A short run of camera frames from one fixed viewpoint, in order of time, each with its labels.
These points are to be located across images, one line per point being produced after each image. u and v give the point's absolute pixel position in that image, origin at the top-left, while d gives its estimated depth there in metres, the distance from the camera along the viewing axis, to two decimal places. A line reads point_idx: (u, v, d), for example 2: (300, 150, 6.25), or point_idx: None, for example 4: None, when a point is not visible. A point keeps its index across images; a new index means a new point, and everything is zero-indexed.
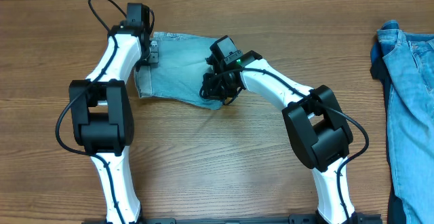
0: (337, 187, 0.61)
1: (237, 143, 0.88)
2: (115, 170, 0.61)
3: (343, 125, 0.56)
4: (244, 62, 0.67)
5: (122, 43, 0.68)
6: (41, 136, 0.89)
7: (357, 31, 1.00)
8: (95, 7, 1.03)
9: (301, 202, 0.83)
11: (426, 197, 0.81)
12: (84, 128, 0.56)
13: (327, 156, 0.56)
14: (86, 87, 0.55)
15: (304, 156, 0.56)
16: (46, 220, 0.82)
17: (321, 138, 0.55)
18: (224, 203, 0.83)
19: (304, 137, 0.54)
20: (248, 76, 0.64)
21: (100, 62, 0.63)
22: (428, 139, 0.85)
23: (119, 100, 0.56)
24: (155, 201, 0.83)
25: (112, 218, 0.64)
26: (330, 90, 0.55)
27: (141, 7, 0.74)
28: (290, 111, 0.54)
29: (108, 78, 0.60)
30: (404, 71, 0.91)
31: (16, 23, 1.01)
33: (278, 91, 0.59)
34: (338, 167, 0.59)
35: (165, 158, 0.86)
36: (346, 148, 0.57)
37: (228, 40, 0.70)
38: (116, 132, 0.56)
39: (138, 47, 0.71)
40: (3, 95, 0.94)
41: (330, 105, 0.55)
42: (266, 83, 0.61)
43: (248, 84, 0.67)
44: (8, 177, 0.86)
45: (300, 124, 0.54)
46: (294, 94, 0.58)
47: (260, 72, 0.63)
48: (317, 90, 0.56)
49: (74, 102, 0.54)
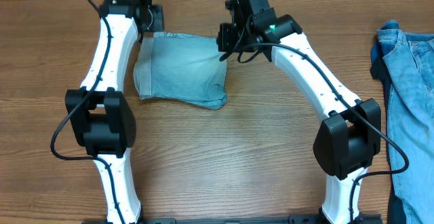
0: (350, 193, 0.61)
1: (237, 143, 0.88)
2: (116, 172, 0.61)
3: (376, 142, 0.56)
4: (279, 27, 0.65)
5: (115, 28, 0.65)
6: (41, 136, 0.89)
7: (357, 31, 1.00)
8: (95, 6, 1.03)
9: (301, 202, 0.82)
11: (426, 199, 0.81)
12: (85, 135, 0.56)
13: (349, 166, 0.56)
14: (83, 100, 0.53)
15: (328, 163, 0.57)
16: (46, 220, 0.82)
17: (350, 151, 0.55)
18: (224, 203, 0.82)
19: (336, 149, 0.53)
20: (282, 53, 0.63)
21: (95, 64, 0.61)
22: (428, 139, 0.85)
23: (117, 112, 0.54)
24: (156, 201, 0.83)
25: (112, 218, 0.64)
26: (378, 106, 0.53)
27: None
28: (331, 124, 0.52)
29: (104, 86, 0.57)
30: (405, 71, 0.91)
31: (17, 23, 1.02)
33: (317, 91, 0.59)
34: (356, 176, 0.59)
35: (165, 158, 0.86)
36: (370, 160, 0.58)
37: None
38: (119, 138, 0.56)
39: (133, 28, 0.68)
40: (3, 95, 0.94)
41: (373, 120, 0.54)
42: (304, 71, 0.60)
43: (278, 60, 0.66)
44: (9, 178, 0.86)
45: (337, 138, 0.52)
46: (338, 101, 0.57)
47: (300, 56, 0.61)
48: (364, 102, 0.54)
49: (72, 115, 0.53)
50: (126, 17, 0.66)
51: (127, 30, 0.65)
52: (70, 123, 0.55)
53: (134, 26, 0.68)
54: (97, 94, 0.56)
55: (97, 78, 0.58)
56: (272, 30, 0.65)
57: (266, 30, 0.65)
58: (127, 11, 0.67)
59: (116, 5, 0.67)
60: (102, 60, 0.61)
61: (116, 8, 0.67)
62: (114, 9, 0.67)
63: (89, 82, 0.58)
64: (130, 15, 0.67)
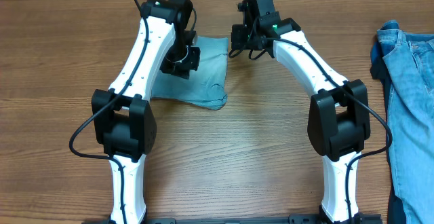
0: (345, 180, 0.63)
1: (237, 143, 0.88)
2: (128, 174, 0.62)
3: (365, 122, 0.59)
4: (280, 28, 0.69)
5: (154, 32, 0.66)
6: (41, 136, 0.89)
7: (357, 31, 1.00)
8: (96, 7, 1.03)
9: (301, 202, 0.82)
11: (426, 198, 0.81)
12: (106, 134, 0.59)
13: (340, 147, 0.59)
14: (110, 102, 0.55)
15: (320, 143, 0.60)
16: (46, 220, 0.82)
17: (340, 129, 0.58)
18: (224, 203, 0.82)
19: (325, 127, 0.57)
20: (281, 47, 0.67)
21: (127, 66, 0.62)
22: (428, 139, 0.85)
23: (140, 119, 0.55)
24: (156, 201, 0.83)
25: (116, 218, 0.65)
26: (364, 85, 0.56)
27: None
28: (320, 98, 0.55)
29: (133, 91, 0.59)
30: (405, 71, 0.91)
31: (17, 23, 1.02)
33: (310, 74, 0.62)
34: (349, 160, 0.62)
35: (165, 158, 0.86)
36: (362, 143, 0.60)
37: None
38: (137, 144, 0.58)
39: (172, 34, 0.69)
40: (3, 95, 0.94)
41: (359, 100, 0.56)
42: (300, 62, 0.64)
43: (279, 55, 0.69)
44: (8, 178, 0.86)
45: (325, 114, 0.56)
46: (327, 81, 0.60)
47: (296, 47, 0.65)
48: (350, 82, 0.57)
49: (97, 114, 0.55)
50: (166, 22, 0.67)
51: (165, 35, 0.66)
52: (94, 121, 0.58)
53: (173, 33, 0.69)
54: (125, 99, 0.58)
55: (127, 82, 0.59)
56: (274, 31, 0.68)
57: (270, 30, 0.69)
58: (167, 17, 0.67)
59: (160, 7, 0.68)
60: (135, 64, 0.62)
61: (158, 10, 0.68)
62: (156, 11, 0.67)
63: (118, 85, 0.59)
64: (170, 20, 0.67)
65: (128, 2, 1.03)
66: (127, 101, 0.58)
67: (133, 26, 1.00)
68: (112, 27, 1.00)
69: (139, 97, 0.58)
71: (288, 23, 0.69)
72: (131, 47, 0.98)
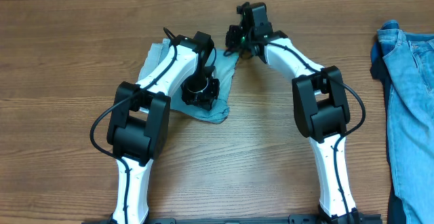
0: (333, 163, 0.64)
1: (237, 143, 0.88)
2: (134, 177, 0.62)
3: (344, 105, 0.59)
4: (270, 37, 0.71)
5: (182, 54, 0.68)
6: (41, 136, 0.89)
7: (357, 31, 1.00)
8: (96, 6, 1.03)
9: (301, 202, 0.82)
11: (426, 198, 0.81)
12: (119, 129, 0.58)
13: (324, 129, 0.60)
14: (134, 94, 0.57)
15: (304, 127, 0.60)
16: (46, 220, 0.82)
17: (321, 112, 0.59)
18: (224, 203, 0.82)
19: (306, 106, 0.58)
20: (270, 49, 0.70)
21: (154, 72, 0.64)
22: (428, 139, 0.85)
23: (159, 114, 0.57)
24: (156, 201, 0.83)
25: (117, 218, 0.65)
26: (339, 70, 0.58)
27: (207, 36, 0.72)
28: (298, 81, 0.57)
29: (157, 89, 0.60)
30: (405, 71, 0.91)
31: (17, 24, 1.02)
33: (293, 65, 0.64)
34: (334, 142, 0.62)
35: (165, 158, 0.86)
36: (344, 126, 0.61)
37: (263, 9, 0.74)
38: (148, 144, 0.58)
39: (195, 63, 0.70)
40: (4, 95, 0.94)
41: (336, 83, 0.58)
42: (286, 59, 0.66)
43: (270, 58, 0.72)
44: (9, 177, 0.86)
45: (306, 95, 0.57)
46: (306, 70, 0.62)
47: (282, 47, 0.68)
48: (327, 68, 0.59)
49: (121, 103, 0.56)
50: (193, 51, 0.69)
51: (191, 59, 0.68)
52: (111, 113, 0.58)
53: (196, 62, 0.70)
54: (148, 95, 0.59)
55: (154, 81, 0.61)
56: (266, 39, 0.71)
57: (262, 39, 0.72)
58: (194, 46, 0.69)
59: (188, 41, 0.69)
60: (161, 72, 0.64)
61: (186, 42, 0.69)
62: (184, 41, 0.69)
63: (144, 83, 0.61)
64: (197, 49, 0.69)
65: (128, 2, 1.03)
66: (148, 97, 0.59)
67: (133, 26, 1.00)
68: (113, 27, 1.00)
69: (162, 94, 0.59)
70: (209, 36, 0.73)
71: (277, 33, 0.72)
72: (131, 47, 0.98)
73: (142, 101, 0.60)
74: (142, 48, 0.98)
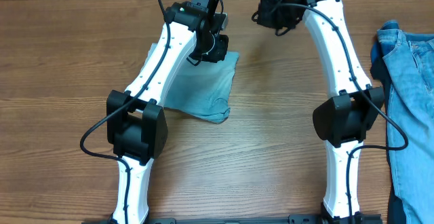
0: (346, 170, 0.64)
1: (237, 143, 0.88)
2: (135, 177, 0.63)
3: (369, 123, 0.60)
4: None
5: (175, 38, 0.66)
6: (41, 136, 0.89)
7: (357, 31, 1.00)
8: (96, 7, 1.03)
9: (301, 202, 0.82)
11: (426, 198, 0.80)
12: (116, 136, 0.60)
13: (343, 136, 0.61)
14: (125, 104, 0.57)
15: (325, 131, 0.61)
16: (46, 219, 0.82)
17: (347, 124, 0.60)
18: (224, 203, 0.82)
19: (338, 121, 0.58)
20: (315, 20, 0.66)
21: (147, 68, 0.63)
22: (428, 138, 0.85)
23: (152, 123, 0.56)
24: (156, 200, 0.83)
25: (117, 217, 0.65)
26: (384, 93, 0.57)
27: None
28: (339, 100, 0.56)
29: (148, 96, 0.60)
30: (404, 71, 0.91)
31: (17, 24, 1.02)
33: (336, 68, 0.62)
34: (351, 148, 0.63)
35: (165, 158, 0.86)
36: (364, 135, 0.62)
37: None
38: (147, 148, 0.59)
39: (194, 41, 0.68)
40: (4, 95, 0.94)
41: (376, 104, 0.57)
42: (329, 42, 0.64)
43: (309, 22, 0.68)
44: (9, 177, 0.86)
45: (344, 113, 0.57)
46: (351, 82, 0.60)
47: (331, 26, 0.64)
48: (373, 89, 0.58)
49: (111, 115, 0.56)
50: (188, 29, 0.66)
51: (187, 42, 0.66)
52: (106, 122, 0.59)
53: (194, 39, 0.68)
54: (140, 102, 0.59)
55: (144, 86, 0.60)
56: None
57: None
58: (190, 24, 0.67)
59: (184, 13, 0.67)
60: (156, 64, 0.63)
61: (182, 17, 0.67)
62: (180, 16, 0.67)
63: (135, 87, 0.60)
64: (193, 28, 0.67)
65: (129, 2, 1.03)
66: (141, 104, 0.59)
67: (133, 26, 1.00)
68: (113, 26, 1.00)
69: (154, 102, 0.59)
70: None
71: None
72: (131, 47, 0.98)
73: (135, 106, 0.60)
74: (142, 48, 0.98)
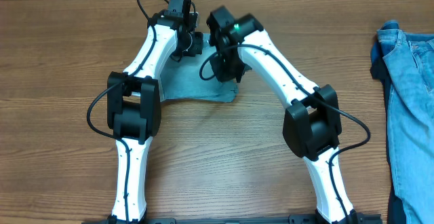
0: (330, 177, 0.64)
1: (237, 143, 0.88)
2: (134, 159, 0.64)
3: (337, 123, 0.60)
4: (242, 28, 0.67)
5: (161, 34, 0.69)
6: (41, 136, 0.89)
7: (357, 31, 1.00)
8: (96, 7, 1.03)
9: (301, 202, 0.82)
11: (426, 198, 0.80)
12: (116, 115, 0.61)
13: (316, 148, 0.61)
14: (123, 80, 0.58)
15: (296, 146, 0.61)
16: (46, 220, 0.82)
17: (314, 133, 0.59)
18: (224, 203, 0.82)
19: (302, 133, 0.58)
20: (247, 51, 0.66)
21: (138, 56, 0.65)
22: (428, 138, 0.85)
23: (150, 97, 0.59)
24: (156, 201, 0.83)
25: (117, 212, 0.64)
26: (333, 90, 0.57)
27: None
28: (293, 110, 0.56)
29: (144, 74, 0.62)
30: (405, 71, 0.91)
31: (17, 23, 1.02)
33: (280, 83, 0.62)
34: (329, 157, 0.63)
35: (165, 158, 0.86)
36: (336, 138, 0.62)
37: (224, 11, 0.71)
38: (146, 124, 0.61)
39: (175, 39, 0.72)
40: (4, 95, 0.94)
41: (330, 104, 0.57)
42: (268, 67, 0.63)
43: (244, 58, 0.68)
44: (8, 177, 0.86)
45: (302, 123, 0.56)
46: (298, 90, 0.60)
47: (262, 51, 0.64)
48: (321, 89, 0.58)
49: (110, 90, 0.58)
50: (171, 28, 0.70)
51: (171, 37, 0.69)
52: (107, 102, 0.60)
53: (175, 39, 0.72)
54: (135, 81, 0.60)
55: (140, 66, 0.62)
56: (237, 32, 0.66)
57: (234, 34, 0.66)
58: (172, 24, 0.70)
59: (164, 19, 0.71)
60: (145, 55, 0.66)
61: (163, 21, 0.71)
62: (161, 20, 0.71)
63: (131, 69, 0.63)
64: (175, 26, 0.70)
65: (129, 2, 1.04)
66: (136, 82, 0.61)
67: (133, 26, 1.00)
68: (113, 26, 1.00)
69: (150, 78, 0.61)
70: None
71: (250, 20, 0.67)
72: (131, 47, 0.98)
73: (132, 86, 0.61)
74: None
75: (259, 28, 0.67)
